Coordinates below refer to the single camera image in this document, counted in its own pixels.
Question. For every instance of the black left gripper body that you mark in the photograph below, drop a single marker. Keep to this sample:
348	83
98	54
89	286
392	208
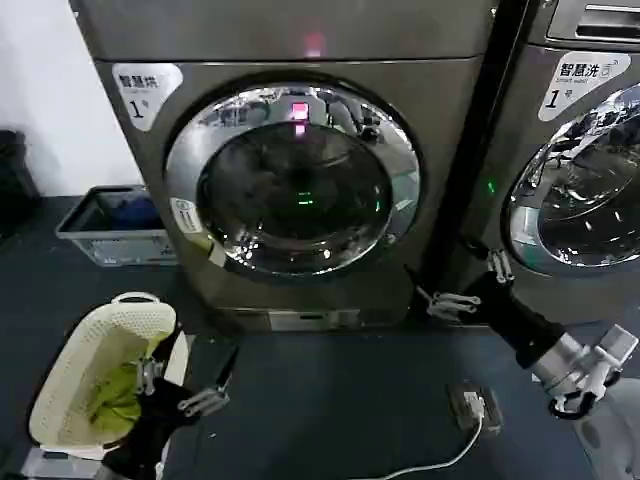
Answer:
150	425

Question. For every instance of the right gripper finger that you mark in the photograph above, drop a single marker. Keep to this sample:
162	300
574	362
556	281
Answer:
500	267
452	305

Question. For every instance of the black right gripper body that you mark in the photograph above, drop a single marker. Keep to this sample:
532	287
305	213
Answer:
515	320

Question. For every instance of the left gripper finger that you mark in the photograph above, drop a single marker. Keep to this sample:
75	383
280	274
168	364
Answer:
149	377
202	400

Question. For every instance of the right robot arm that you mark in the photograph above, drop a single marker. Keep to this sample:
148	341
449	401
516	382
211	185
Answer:
560	360

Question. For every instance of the yellow-green cloth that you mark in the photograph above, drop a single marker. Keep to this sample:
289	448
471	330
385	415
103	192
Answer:
117	387

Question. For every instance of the white perforated laundry basket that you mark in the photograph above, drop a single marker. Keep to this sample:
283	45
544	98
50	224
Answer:
95	340

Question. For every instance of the black floor power socket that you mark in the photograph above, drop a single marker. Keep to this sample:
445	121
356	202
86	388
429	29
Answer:
492	405

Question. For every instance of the round glass dryer door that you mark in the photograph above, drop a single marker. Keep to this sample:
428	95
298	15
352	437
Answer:
590	210
295	200

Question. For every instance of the grey dryer with red light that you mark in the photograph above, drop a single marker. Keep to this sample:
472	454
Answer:
440	150

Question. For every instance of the grey plastic crate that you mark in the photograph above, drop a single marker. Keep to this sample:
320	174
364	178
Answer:
125	247

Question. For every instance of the blue clothes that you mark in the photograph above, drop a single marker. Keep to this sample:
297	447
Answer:
131	212

